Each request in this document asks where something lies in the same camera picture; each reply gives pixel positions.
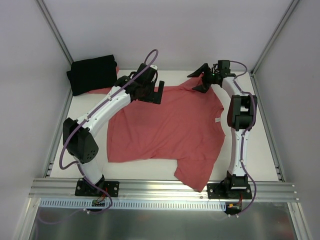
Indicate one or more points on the right rear frame post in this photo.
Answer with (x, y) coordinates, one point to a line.
(275, 34)

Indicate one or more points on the left rear frame post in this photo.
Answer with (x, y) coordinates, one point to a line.
(54, 29)

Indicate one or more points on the folded black t shirt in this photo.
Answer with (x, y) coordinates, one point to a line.
(92, 74)

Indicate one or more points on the red t shirt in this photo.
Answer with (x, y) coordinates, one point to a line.
(103, 90)
(184, 127)

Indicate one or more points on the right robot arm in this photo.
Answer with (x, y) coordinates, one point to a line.
(241, 117)

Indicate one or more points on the white slotted cable duct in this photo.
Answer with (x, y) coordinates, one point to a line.
(129, 204)

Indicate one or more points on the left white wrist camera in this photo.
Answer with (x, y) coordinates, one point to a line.
(154, 67)

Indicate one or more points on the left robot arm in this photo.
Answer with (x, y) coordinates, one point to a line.
(79, 134)

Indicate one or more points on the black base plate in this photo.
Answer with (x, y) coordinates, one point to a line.
(219, 191)
(84, 189)

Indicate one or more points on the frame post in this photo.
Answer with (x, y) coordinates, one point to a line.
(54, 29)
(275, 34)

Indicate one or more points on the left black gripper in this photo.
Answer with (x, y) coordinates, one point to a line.
(151, 97)

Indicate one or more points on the folded red t shirt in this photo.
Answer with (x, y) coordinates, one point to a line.
(103, 90)

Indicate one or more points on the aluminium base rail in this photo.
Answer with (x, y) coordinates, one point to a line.
(160, 190)

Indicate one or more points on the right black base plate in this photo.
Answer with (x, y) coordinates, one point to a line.
(219, 191)

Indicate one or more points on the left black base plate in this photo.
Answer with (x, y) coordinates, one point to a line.
(84, 189)

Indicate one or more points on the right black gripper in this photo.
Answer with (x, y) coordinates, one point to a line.
(206, 78)

